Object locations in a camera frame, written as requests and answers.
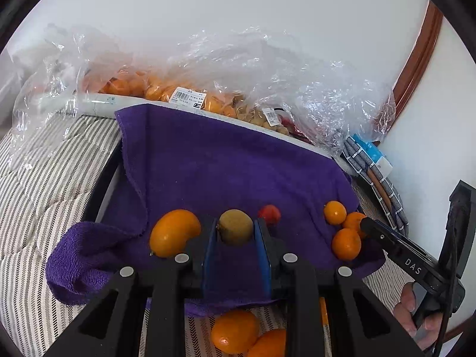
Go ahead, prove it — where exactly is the clear plastic bag of red fruits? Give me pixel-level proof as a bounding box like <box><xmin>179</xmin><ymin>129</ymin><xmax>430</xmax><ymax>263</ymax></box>
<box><xmin>279</xmin><ymin>112</ymin><xmax>343</xmax><ymax>149</ymax></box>

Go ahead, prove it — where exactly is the wooden skirting board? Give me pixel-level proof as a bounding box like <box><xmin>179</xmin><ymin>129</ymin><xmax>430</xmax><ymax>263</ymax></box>
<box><xmin>444</xmin><ymin>320</ymin><xmax>471</xmax><ymax>343</ymax></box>

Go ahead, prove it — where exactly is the brown kiwi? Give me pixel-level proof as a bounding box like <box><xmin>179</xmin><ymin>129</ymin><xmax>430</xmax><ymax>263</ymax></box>
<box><xmin>217</xmin><ymin>209</ymin><xmax>254</xmax><ymax>247</ymax></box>

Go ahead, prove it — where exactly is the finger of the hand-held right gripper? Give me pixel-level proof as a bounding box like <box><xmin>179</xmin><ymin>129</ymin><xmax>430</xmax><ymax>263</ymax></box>
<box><xmin>359</xmin><ymin>217</ymin><xmax>436</xmax><ymax>281</ymax></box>

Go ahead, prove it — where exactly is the blue and white box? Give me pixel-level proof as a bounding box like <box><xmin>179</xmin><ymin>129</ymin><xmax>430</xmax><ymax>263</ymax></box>
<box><xmin>353</xmin><ymin>134</ymin><xmax>394</xmax><ymax>175</ymax></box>

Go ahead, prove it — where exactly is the folded plaid cloth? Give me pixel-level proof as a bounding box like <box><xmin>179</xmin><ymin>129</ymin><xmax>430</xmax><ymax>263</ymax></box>
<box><xmin>344</xmin><ymin>136</ymin><xmax>410</xmax><ymax>237</ymax></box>

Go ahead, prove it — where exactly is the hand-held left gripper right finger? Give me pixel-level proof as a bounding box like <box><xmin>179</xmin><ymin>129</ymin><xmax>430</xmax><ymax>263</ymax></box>
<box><xmin>253</xmin><ymin>217</ymin><xmax>425</xmax><ymax>357</ymax></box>

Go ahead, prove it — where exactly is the clear plastic bag of brown fruits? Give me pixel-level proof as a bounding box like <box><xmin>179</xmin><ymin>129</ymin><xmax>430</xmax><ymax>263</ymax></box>
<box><xmin>167</xmin><ymin>26</ymin><xmax>397</xmax><ymax>157</ymax></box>

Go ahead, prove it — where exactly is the black tray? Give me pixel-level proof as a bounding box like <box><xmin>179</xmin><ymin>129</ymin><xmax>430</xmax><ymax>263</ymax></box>
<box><xmin>80</xmin><ymin>139</ymin><xmax>125</xmax><ymax>224</ymax></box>

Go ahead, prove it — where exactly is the large orange mango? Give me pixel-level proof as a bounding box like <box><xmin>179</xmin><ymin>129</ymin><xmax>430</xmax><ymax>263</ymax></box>
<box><xmin>149</xmin><ymin>209</ymin><xmax>202</xmax><ymax>258</ymax></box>

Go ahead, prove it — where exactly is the wooden door frame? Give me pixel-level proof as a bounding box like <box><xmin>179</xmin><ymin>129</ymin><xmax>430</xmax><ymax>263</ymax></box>
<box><xmin>372</xmin><ymin>0</ymin><xmax>445</xmax><ymax>142</ymax></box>

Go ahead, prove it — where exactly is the purple towel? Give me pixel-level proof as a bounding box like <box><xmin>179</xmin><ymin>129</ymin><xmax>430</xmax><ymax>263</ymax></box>
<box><xmin>45</xmin><ymin>104</ymin><xmax>385</xmax><ymax>317</ymax></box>

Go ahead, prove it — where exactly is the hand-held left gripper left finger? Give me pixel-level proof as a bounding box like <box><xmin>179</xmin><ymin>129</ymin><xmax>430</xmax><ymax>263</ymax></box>
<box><xmin>43</xmin><ymin>217</ymin><xmax>218</xmax><ymax>357</ymax></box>

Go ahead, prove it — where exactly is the person's right hand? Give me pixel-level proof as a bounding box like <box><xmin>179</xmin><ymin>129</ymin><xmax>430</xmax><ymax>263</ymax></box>
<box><xmin>393</xmin><ymin>282</ymin><xmax>446</xmax><ymax>350</ymax></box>

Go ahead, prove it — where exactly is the long white cardboard box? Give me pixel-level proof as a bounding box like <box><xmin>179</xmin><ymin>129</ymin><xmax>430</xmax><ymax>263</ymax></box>
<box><xmin>37</xmin><ymin>93</ymin><xmax>335</xmax><ymax>159</ymax></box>

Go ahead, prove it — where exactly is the clear plastic bag of oranges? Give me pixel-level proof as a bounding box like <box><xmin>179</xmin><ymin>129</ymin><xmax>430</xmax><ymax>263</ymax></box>
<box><xmin>11</xmin><ymin>22</ymin><xmax>239</xmax><ymax>120</ymax></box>

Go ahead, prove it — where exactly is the small red fruit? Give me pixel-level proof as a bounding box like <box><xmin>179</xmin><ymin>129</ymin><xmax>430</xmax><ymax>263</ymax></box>
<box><xmin>258</xmin><ymin>204</ymin><xmax>282</xmax><ymax>227</ymax></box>

